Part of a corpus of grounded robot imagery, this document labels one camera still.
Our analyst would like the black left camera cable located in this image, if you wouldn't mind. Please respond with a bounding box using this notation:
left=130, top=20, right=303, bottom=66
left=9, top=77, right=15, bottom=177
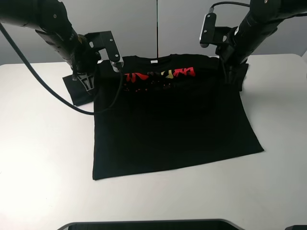
left=0, top=23, right=124, bottom=115

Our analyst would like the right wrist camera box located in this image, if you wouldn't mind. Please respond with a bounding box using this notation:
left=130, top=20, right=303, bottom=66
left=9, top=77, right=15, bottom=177
left=200, top=12, right=216, bottom=48

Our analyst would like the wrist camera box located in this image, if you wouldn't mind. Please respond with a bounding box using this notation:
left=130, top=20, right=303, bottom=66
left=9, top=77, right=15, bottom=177
left=85, top=31, right=124, bottom=72
left=200, top=12, right=216, bottom=48

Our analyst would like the dark corner robot part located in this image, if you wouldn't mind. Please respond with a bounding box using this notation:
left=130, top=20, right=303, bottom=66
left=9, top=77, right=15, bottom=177
left=285, top=225, right=307, bottom=230

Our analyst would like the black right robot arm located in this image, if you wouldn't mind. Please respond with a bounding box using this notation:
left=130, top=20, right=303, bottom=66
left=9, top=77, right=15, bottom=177
left=211, top=0, right=307, bottom=83

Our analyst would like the black printed t-shirt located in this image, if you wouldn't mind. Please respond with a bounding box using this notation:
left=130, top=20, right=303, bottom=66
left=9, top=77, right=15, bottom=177
left=63, top=54, right=263, bottom=180

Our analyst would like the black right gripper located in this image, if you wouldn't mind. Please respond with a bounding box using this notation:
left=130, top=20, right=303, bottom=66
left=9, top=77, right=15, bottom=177
left=214, top=26, right=248, bottom=85

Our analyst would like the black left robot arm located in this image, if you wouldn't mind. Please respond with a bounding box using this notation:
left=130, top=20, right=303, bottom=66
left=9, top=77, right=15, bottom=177
left=0, top=0, right=100, bottom=93

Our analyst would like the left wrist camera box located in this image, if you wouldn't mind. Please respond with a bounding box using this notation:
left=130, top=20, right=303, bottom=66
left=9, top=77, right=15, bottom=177
left=85, top=31, right=124, bottom=72

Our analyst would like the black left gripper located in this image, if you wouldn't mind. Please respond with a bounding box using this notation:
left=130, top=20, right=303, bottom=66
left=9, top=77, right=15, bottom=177
left=71, top=34, right=101, bottom=96

